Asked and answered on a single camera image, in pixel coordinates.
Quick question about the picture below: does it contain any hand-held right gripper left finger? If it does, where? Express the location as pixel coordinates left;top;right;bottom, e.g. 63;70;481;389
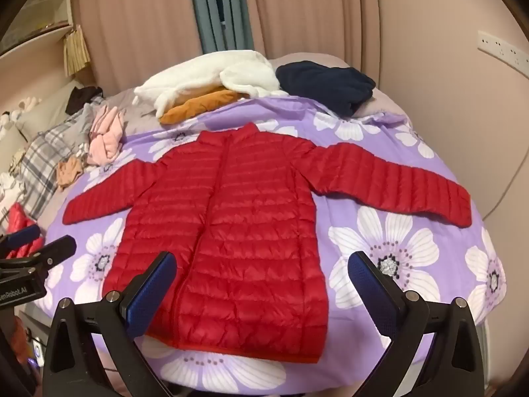
41;251;178;397

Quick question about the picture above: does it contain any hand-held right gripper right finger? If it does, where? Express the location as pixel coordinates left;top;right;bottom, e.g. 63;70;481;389
347;250;486;397

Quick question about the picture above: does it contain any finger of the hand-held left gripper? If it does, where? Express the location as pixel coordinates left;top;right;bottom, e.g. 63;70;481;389
0;224;42;259
0;235;77;276

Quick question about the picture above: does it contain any large red puffer jacket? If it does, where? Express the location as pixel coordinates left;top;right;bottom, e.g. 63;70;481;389
63;123;472;360

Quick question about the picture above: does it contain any small folded red puffer jacket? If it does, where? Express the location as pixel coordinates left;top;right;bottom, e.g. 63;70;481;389
6;202;45;259

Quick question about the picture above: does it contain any tan garment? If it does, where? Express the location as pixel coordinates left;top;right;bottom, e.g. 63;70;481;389
57;156;85;191

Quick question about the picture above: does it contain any grey plaid pillow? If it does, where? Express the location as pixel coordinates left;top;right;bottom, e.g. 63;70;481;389
17;103;94;218

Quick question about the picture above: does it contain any purple floral blanket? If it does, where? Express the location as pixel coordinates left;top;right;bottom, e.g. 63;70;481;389
33;95;507;393

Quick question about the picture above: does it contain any pink garment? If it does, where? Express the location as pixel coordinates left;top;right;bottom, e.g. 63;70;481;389
88;105;127;166

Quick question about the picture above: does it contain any cream pillow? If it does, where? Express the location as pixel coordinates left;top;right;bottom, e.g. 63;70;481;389
12;80;89;141

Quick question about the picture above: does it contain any grey striped garment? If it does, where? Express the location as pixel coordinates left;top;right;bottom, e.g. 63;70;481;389
70;95;108;154

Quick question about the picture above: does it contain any black garment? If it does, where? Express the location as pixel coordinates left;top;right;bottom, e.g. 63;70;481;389
65;86;104;114

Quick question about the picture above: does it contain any grey bed sheet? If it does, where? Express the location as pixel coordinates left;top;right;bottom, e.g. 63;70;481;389
99;52;414;137

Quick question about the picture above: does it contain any yellow fringed cloth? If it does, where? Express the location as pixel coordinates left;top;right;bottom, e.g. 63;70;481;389
63;25;91;77

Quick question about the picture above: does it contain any mustard garment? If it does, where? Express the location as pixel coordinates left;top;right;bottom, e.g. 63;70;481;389
159;89;249;125

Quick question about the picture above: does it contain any navy fleece garment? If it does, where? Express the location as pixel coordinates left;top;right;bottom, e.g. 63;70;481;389
275;61;377;117

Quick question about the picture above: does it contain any beige curtain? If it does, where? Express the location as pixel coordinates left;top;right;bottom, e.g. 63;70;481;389
70;0;203;96
235;0;383;79

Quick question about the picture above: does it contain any white fleece garment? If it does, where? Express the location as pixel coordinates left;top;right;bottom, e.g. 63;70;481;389
133;50;290;120

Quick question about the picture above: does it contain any white power strip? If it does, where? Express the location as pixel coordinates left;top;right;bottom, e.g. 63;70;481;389
477;30;529;71

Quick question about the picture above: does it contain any teal curtain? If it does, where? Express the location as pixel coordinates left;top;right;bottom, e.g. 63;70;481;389
188;0;255;56

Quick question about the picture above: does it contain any white wall shelf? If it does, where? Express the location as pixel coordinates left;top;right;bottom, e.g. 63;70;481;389
0;0;75;56

